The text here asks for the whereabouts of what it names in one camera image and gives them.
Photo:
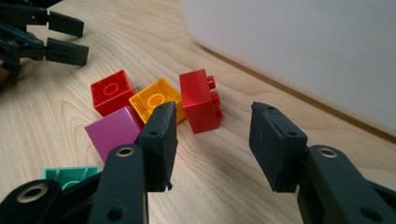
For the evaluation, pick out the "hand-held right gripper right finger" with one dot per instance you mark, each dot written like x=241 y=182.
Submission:
x=277 y=146

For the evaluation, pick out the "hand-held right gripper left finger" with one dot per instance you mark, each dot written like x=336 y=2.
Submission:
x=157 y=149

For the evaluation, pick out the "magenta toy block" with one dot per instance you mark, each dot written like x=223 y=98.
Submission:
x=113 y=132

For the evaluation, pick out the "orange toy block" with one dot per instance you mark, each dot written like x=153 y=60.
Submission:
x=149 y=93

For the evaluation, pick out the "red toy block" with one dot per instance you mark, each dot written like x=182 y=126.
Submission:
x=112 y=91
x=199 y=102

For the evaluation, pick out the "mint green toy block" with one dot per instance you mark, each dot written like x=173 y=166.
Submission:
x=70 y=175

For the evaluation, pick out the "white plastic bin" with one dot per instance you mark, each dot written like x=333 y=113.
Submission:
x=295 y=46

